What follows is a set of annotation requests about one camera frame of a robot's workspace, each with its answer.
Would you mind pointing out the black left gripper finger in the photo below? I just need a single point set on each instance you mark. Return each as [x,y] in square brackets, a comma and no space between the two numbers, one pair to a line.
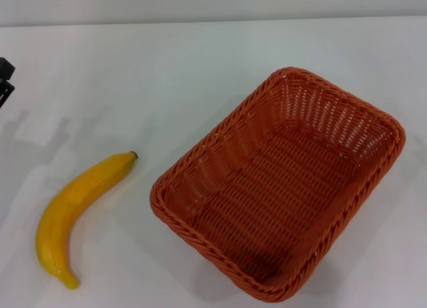
[5,69]

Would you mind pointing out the yellow plastic banana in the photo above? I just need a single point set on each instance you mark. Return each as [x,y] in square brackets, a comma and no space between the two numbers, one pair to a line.
[66,201]

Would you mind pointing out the orange woven plastic basket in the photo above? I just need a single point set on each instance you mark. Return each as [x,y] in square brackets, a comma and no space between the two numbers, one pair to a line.
[283,194]

